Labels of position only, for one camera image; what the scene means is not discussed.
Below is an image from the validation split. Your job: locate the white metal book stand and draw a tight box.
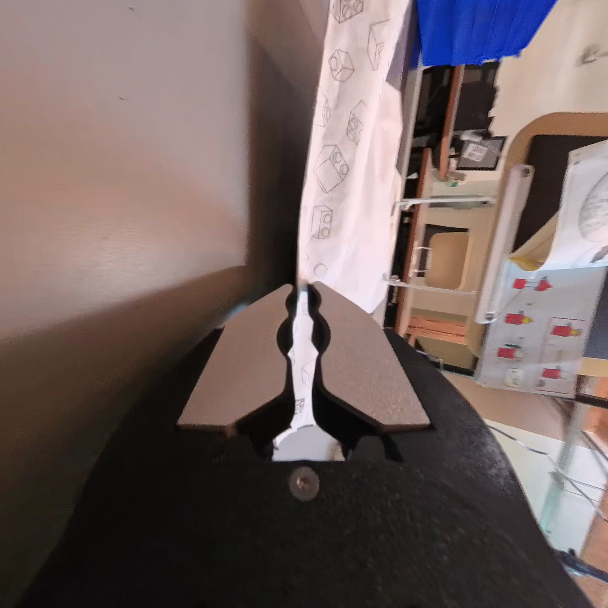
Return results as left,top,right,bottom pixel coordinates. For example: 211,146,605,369
384,164,536,328

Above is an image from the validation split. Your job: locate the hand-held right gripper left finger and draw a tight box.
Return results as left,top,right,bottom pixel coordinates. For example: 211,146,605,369
177,284,296,452

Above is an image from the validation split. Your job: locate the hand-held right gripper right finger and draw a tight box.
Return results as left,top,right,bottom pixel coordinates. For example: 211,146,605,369
308,281,432,453

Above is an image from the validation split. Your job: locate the blue plastic storage bin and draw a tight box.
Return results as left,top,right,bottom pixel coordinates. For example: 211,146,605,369
411,0,560,68

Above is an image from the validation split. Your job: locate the white printed paper sheet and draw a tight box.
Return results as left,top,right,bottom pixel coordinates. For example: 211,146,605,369
551,140,608,268

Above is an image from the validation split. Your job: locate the sheet with red brick pictures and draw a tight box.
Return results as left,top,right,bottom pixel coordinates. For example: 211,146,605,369
475,260,597,401

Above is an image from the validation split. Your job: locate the white brick-print paper bag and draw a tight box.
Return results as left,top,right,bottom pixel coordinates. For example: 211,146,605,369
272,0,415,462

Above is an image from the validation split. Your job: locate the wooden board with dark panel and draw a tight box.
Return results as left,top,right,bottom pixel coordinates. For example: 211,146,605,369
494,111,608,404

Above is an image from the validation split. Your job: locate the grey desk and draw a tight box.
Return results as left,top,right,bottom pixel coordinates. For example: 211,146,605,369
0,0,329,608

